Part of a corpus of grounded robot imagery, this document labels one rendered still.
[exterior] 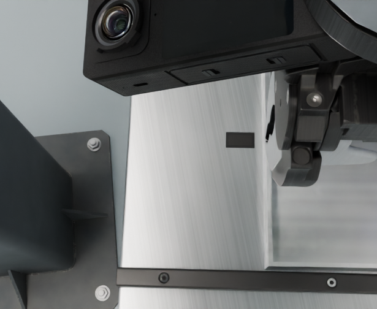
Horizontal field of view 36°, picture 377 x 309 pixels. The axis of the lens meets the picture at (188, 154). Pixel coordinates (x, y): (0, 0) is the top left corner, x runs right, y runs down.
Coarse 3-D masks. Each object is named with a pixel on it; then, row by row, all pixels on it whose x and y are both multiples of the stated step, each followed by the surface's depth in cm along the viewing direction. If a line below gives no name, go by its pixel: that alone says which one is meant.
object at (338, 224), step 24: (264, 96) 57; (264, 120) 57; (264, 144) 57; (360, 144) 58; (264, 168) 56; (336, 168) 58; (360, 168) 58; (264, 192) 56; (288, 192) 57; (312, 192) 57; (336, 192) 57; (360, 192) 57; (264, 216) 56; (288, 216) 56; (312, 216) 56; (336, 216) 56; (360, 216) 56; (264, 240) 56; (288, 240) 56; (312, 240) 56; (336, 240) 56; (360, 240) 56; (264, 264) 55; (288, 264) 52; (312, 264) 52; (336, 264) 52; (360, 264) 52
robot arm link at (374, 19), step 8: (336, 0) 15; (344, 0) 15; (352, 0) 15; (360, 0) 15; (368, 0) 14; (376, 0) 14; (344, 8) 15; (352, 8) 15; (360, 8) 15; (368, 8) 15; (376, 8) 14; (352, 16) 15; (360, 16) 15; (368, 16) 15; (376, 16) 15; (360, 24) 15; (368, 24) 15; (376, 24) 15
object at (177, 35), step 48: (96, 0) 24; (144, 0) 23; (192, 0) 22; (240, 0) 21; (288, 0) 20; (96, 48) 23; (144, 48) 22; (192, 48) 21; (240, 48) 20; (288, 48) 20; (336, 48) 20
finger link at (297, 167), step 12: (300, 144) 25; (288, 156) 26; (300, 156) 25; (312, 156) 25; (276, 168) 30; (288, 168) 25; (300, 168) 25; (312, 168) 25; (276, 180) 29; (288, 180) 27; (300, 180) 27; (312, 180) 27
